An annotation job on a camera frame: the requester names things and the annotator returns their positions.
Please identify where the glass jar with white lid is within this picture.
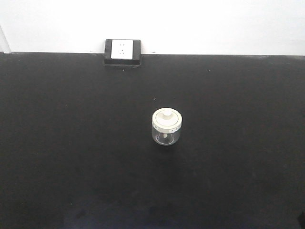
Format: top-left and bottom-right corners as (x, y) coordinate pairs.
(152, 107), (183, 146)

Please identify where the white wall power socket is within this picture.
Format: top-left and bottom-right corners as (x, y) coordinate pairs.
(104, 39), (142, 65)

